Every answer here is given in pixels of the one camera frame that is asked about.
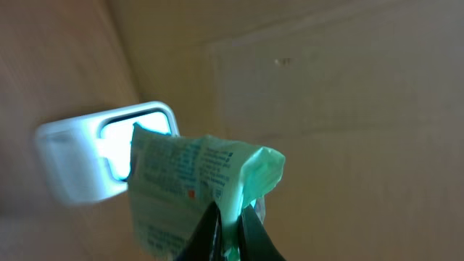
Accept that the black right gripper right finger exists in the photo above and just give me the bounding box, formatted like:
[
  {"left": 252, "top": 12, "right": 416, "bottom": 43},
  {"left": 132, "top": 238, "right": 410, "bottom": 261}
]
[{"left": 238, "top": 205, "right": 285, "bottom": 261}]

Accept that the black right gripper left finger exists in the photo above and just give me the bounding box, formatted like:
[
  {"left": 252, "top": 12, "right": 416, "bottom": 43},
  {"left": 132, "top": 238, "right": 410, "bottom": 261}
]
[{"left": 175, "top": 202, "right": 222, "bottom": 261}]

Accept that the mint green snack pack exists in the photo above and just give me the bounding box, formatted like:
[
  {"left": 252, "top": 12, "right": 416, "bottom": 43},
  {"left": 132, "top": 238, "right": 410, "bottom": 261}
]
[{"left": 128, "top": 124, "right": 286, "bottom": 260}]

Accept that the white barcode scanner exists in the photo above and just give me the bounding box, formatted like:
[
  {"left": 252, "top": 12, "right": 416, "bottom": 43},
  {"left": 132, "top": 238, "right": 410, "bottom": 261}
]
[{"left": 35, "top": 101, "right": 179, "bottom": 206}]

